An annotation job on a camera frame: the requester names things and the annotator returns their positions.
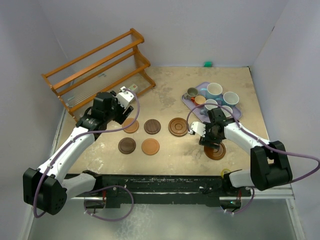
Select pink mug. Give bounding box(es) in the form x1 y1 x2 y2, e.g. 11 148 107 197
220 105 233 119

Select yellow tape roll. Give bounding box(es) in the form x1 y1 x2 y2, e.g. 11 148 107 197
220 168 231 178

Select lavender tray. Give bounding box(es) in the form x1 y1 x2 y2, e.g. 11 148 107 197
181 82 242 119

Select teal patterned mug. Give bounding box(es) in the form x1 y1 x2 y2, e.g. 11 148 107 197
222 91 240 108

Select ringed brown coaster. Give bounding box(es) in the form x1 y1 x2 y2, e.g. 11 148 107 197
203 143 226 161
168 117 188 137

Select small grey green cup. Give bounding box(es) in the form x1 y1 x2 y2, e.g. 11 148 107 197
183 87 199 100

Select dark walnut coaster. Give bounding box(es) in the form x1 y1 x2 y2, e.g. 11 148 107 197
118 137 136 154
143 119 161 135

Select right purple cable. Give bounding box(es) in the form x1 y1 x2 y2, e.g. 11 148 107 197
186 103 320 217

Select green staples box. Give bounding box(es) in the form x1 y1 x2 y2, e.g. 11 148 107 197
128 84 139 93

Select green object by wall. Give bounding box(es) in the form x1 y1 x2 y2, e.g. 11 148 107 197
203 61 213 68

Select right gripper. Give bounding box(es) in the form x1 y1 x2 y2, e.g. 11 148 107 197
199 121 223 150

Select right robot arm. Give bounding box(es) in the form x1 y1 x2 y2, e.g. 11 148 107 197
190 108 293 196

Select blue mug on tray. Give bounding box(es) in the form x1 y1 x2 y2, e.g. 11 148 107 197
200 99 218 116

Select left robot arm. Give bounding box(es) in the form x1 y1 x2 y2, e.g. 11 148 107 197
22 87 138 218

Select purple cable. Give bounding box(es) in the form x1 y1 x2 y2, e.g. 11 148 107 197
186 103 320 217
32 89 141 222

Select orange wooden three-tier shelf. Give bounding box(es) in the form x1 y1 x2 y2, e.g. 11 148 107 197
42 28 156 121

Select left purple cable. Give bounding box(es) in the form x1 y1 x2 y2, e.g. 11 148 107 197
32 89 141 222

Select light wooden coaster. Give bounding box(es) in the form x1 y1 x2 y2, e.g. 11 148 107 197
122 118 140 134
141 138 160 156

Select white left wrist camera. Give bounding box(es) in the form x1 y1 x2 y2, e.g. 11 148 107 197
115 86 135 109

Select large light blue mug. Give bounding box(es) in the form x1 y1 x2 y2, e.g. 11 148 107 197
199 83 223 100

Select orange cup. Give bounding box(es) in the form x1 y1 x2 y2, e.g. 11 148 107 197
190 95 206 106

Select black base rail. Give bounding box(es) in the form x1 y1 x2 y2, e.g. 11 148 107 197
82 174 251 208

